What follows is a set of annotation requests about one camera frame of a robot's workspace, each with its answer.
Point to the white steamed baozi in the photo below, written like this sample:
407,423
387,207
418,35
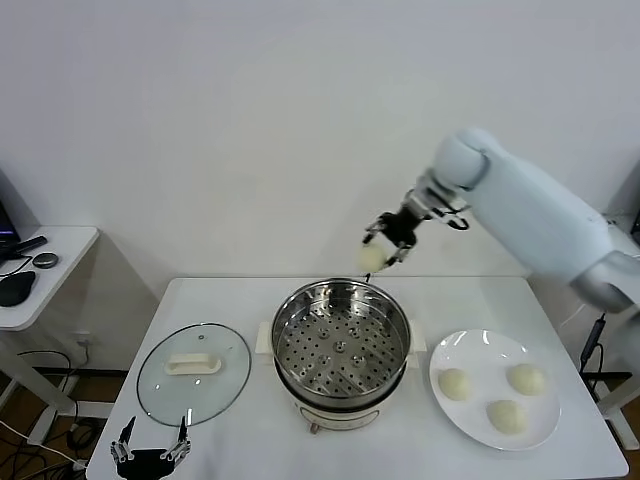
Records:
506,417
455,384
526,379
372,258

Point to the white side table with mouse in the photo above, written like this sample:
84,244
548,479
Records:
60,280

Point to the dark computer monitor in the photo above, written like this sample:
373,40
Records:
5,220

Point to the black computer mouse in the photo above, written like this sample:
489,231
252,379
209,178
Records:
17,290

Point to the round dark grey disc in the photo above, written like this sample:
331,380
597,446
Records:
46,261

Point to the round white plate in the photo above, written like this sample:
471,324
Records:
500,345

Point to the black remote stick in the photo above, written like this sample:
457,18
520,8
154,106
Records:
27,245

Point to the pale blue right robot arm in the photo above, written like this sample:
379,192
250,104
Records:
525,220

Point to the white wall socket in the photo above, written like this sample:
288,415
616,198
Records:
83,340

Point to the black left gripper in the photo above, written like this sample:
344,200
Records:
145,464

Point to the white electric cooker base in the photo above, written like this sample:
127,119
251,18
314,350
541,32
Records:
340,417

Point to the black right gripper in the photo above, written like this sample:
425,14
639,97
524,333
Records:
402,227

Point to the stainless perforated steamer basket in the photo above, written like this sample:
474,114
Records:
295,307

